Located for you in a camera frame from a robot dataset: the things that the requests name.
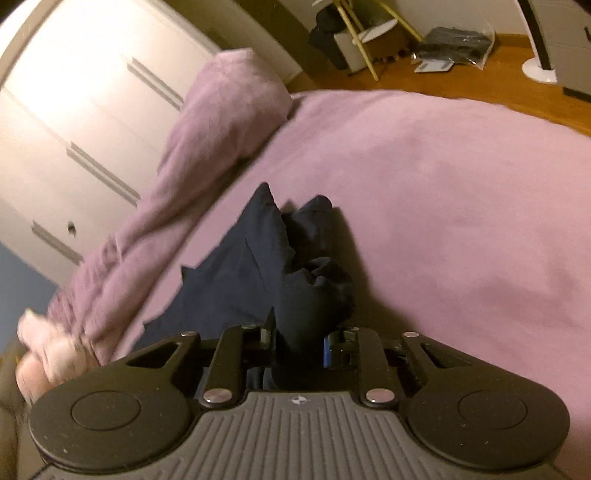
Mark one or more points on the plastic bag with dark clothing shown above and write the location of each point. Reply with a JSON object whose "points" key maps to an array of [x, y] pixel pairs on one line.
{"points": [[455, 46]]}

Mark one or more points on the brown wooden footstool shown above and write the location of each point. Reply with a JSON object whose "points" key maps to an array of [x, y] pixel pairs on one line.
{"points": [[390, 46]]}

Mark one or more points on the dark clothes pile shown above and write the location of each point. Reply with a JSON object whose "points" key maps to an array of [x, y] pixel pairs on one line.
{"points": [[325, 32]]}

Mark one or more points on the crumpled pink duvet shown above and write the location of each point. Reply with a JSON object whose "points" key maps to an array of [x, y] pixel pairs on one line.
{"points": [[217, 120]]}

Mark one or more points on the white wooden-legged side table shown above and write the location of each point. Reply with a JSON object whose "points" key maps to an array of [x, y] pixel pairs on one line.
{"points": [[364, 27]]}

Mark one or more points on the dark navy zip jacket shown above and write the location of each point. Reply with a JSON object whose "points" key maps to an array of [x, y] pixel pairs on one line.
{"points": [[295, 286]]}

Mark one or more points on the white cabinet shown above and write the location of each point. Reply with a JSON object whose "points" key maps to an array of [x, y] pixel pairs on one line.
{"points": [[561, 41]]}

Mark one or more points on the white round stand base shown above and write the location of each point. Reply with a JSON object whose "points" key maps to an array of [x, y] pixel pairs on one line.
{"points": [[540, 71]]}

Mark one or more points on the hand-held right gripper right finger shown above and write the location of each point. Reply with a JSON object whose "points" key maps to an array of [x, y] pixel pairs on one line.
{"points": [[327, 353]]}

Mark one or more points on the white fluffy plush toy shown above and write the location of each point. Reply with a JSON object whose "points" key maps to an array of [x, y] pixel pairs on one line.
{"points": [[51, 355]]}

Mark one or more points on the white wardrobe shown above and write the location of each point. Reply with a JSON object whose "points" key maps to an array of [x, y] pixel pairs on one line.
{"points": [[78, 115]]}

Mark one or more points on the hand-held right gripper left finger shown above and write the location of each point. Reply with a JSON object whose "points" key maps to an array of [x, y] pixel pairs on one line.
{"points": [[267, 334]]}

